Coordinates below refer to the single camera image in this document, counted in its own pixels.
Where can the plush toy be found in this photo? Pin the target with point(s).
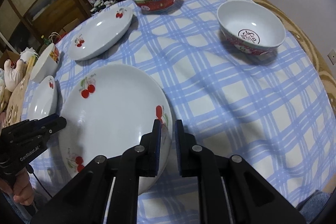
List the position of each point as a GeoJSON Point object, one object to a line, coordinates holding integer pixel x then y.
{"type": "Point", "coordinates": [13, 70]}

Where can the person left hand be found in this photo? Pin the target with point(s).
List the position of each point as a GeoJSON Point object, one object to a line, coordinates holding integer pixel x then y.
{"type": "Point", "coordinates": [22, 191]}

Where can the medium cherry plate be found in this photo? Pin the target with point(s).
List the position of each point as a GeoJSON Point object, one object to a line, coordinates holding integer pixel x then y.
{"type": "Point", "coordinates": [100, 33]}

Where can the blue plaid cloth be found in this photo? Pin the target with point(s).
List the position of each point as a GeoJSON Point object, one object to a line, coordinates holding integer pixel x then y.
{"type": "Point", "coordinates": [273, 110]}

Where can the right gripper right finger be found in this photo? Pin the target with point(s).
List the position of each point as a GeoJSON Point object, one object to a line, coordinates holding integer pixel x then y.
{"type": "Point", "coordinates": [230, 190]}

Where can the plain white bowl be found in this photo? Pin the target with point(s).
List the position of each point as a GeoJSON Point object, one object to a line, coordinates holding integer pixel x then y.
{"type": "Point", "coordinates": [46, 64]}

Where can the brown patterned blanket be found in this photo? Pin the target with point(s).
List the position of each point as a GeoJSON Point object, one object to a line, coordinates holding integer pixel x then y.
{"type": "Point", "coordinates": [309, 48]}

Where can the red paper bag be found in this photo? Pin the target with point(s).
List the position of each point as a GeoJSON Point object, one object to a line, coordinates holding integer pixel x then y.
{"type": "Point", "coordinates": [56, 37]}

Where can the bowl with red seal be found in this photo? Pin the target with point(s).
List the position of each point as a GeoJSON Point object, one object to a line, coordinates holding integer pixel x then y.
{"type": "Point", "coordinates": [251, 28]}

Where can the large cherry plate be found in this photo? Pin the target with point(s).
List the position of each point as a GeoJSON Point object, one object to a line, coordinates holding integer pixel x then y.
{"type": "Point", "coordinates": [108, 111]}

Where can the small cherry plate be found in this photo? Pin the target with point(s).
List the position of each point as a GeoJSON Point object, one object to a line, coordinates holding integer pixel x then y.
{"type": "Point", "coordinates": [44, 100]}

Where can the wicker basket with items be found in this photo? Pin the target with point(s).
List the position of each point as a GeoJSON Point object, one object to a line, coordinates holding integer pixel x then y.
{"type": "Point", "coordinates": [98, 5]}

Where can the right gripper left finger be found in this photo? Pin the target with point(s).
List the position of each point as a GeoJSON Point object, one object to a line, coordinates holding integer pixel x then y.
{"type": "Point", "coordinates": [106, 190]}

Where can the white wall socket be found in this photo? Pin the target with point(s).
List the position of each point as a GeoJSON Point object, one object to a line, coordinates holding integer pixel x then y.
{"type": "Point", "coordinates": [332, 56]}

